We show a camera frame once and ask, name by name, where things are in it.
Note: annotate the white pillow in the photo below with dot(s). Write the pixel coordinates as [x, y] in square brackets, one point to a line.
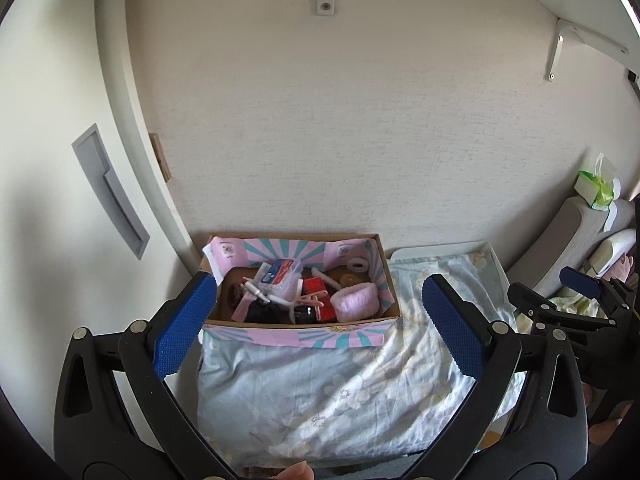
[615, 247]

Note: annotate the amber hair claw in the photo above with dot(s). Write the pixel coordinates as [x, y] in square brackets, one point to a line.
[345, 280]

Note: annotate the person's right hand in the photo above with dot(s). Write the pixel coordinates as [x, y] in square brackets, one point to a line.
[612, 432]

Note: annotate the cardboard box with pink flaps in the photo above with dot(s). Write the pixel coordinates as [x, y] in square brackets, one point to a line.
[295, 337]

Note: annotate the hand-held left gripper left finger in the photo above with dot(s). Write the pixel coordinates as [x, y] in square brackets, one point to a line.
[182, 330]

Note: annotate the black scrunchie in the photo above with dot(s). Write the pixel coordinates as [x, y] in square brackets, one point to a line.
[262, 314]

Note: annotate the black round jar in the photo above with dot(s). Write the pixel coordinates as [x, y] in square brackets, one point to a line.
[302, 316]

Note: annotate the person's left hand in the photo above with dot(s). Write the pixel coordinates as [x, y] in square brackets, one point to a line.
[295, 472]

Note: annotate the yellow patterned blanket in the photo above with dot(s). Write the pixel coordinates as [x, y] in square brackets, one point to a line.
[575, 302]

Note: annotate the red packet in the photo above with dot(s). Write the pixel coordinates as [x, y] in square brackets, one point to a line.
[327, 313]

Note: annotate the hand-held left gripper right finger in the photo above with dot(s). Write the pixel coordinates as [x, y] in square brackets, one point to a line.
[452, 330]

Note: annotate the pink cloth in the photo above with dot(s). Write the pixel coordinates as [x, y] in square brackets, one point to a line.
[625, 266]

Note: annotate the white sliding door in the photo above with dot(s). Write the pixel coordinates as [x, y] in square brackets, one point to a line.
[40, 210]

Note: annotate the small wooden block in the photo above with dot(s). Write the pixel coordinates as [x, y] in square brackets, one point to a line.
[160, 157]

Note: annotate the white clip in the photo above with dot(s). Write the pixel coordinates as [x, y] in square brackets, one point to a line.
[260, 292]

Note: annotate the pale blue floral cloth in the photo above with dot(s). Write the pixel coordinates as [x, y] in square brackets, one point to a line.
[325, 390]

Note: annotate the green tissue box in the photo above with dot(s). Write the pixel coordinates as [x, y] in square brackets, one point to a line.
[590, 187]

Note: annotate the white tape roll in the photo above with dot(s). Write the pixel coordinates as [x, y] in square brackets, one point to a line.
[350, 266]

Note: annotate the fluffy pink headband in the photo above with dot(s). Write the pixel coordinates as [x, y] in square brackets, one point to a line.
[357, 305]

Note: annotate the grey cushion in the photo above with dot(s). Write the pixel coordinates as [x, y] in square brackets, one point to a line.
[565, 240]

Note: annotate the small red box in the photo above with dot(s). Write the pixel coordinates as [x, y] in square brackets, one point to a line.
[315, 285]

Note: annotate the white angled shelf bracket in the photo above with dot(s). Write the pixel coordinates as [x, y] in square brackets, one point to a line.
[560, 45]

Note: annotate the white door frame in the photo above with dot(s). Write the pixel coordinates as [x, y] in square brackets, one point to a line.
[125, 85]

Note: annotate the clear plastic box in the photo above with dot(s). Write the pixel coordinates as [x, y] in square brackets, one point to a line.
[280, 275]

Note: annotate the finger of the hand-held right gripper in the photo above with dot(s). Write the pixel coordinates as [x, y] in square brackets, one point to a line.
[540, 305]
[580, 282]

